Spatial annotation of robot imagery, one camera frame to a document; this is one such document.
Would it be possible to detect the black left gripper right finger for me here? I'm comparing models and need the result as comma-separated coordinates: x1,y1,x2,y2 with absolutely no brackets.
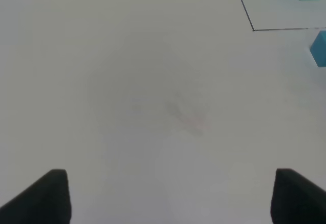
270,169,325,224

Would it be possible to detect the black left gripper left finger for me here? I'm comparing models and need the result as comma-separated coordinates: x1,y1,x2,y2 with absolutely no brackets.
1,169,72,223

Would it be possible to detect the blue cube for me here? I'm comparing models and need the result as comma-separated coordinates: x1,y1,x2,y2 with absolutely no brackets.
310,31,326,67

